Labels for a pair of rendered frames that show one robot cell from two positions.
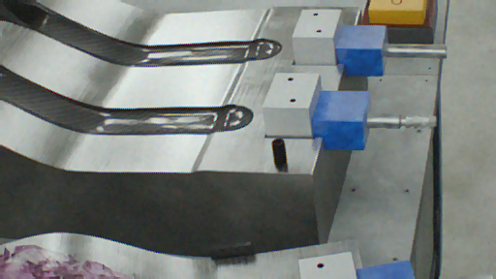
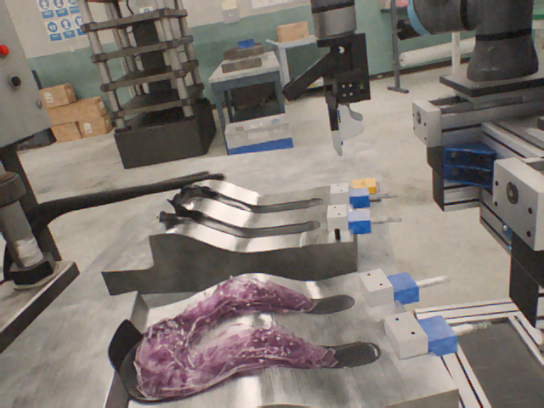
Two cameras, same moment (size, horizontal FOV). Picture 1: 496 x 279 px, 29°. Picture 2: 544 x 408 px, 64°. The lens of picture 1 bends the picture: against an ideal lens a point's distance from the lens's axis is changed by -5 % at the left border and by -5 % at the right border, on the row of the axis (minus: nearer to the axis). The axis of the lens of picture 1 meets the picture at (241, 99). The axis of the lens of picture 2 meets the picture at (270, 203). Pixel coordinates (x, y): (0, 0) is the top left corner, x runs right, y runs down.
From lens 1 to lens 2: 0.15 m
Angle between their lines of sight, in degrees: 9
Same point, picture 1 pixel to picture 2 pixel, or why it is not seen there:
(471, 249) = not seen: hidden behind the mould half
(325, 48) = (344, 197)
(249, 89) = (315, 215)
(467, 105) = not seen: hidden behind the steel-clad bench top
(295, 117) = (341, 220)
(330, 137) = (356, 228)
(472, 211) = not seen: hidden behind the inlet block
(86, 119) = (246, 234)
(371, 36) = (363, 191)
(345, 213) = (362, 265)
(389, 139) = (372, 236)
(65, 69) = (232, 215)
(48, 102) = (228, 227)
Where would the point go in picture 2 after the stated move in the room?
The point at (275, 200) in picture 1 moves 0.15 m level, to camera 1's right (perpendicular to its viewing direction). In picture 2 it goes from (337, 255) to (418, 235)
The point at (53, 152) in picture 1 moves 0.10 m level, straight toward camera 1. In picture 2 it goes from (235, 246) to (253, 269)
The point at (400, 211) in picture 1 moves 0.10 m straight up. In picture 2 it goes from (387, 262) to (382, 215)
